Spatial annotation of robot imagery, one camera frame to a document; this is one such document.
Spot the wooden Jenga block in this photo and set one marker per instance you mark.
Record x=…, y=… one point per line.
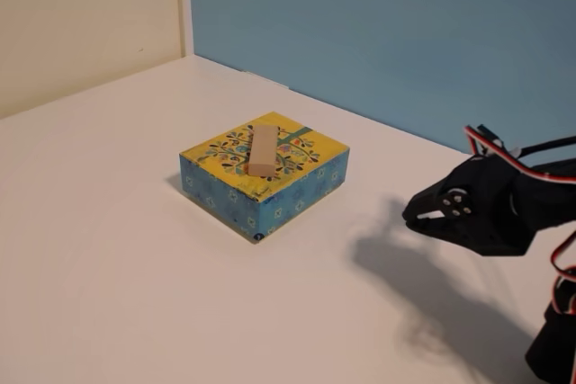
x=262, y=150

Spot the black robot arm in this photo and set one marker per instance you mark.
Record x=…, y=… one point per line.
x=549, y=204

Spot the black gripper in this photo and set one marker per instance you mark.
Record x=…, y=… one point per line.
x=455, y=207

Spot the floral yellow and teal box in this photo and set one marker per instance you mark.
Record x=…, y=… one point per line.
x=297, y=190

